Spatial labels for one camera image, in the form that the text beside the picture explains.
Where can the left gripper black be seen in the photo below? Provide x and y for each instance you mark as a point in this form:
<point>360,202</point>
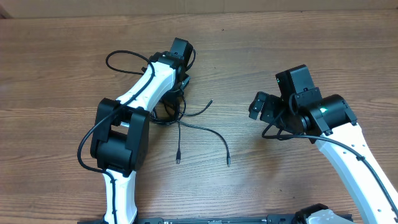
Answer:
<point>185,81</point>

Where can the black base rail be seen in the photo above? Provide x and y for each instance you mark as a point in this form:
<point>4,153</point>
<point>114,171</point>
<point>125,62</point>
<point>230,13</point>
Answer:
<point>275,218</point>

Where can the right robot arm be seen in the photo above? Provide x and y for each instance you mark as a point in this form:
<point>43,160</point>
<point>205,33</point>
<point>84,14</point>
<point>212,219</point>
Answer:
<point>300,112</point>

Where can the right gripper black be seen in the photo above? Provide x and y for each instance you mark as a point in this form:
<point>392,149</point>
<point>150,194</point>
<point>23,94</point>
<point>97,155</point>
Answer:
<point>272,103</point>

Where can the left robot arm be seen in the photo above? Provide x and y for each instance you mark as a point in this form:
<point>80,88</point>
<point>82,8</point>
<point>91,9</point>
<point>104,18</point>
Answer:
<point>121,139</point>

